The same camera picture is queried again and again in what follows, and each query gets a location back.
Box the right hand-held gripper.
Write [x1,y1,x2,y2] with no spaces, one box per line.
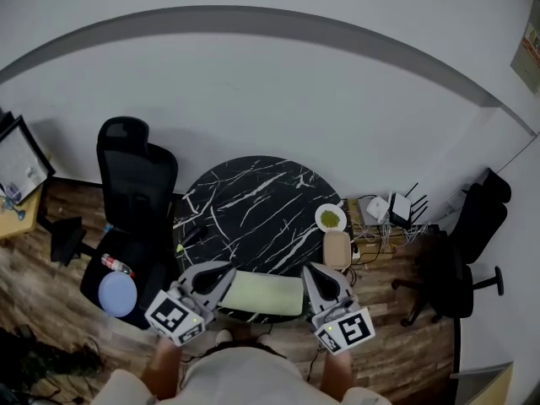
[300,261,376,356]

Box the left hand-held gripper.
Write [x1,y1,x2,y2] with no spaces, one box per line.
[144,261,238,346]

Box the light green towel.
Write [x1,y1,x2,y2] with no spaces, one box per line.
[219,270,305,316]

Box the person's left forearm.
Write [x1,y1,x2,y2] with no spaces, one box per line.
[141,337,183,400]

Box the person's right forearm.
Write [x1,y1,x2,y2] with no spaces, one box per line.
[322,350,355,396]

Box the beige lunch box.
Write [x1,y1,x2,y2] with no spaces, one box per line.
[323,230,353,270]

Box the dark purple eggplant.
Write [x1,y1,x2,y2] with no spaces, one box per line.
[175,224,208,253]

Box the white plate of green beans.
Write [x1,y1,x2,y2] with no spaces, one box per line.
[314,203,348,233]

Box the pale blue round plate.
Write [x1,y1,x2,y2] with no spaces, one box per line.
[98,271,138,318]

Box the plastic bottle with red label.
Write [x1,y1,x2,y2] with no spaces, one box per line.
[100,253,136,278]

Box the white square network device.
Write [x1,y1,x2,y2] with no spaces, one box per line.
[364,195,390,224]

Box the person in white shirt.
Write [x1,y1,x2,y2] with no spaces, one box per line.
[90,346,393,405]

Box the white router with black antennas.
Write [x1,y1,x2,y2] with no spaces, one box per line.
[387,182,429,230]

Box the black mesh chair with headrest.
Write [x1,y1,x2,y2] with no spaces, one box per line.
[50,116,181,331]

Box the black office chair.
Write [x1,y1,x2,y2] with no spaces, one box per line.
[391,167,513,327]

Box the open cardboard box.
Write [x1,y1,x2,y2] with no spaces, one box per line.
[449,361,516,405]

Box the light wooden desk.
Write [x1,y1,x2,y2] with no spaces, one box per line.
[0,183,43,240]

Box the wooden crate with white cables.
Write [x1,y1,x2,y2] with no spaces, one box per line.
[342,197,431,265]

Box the wall poster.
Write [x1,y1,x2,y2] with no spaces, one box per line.
[510,22,540,88]

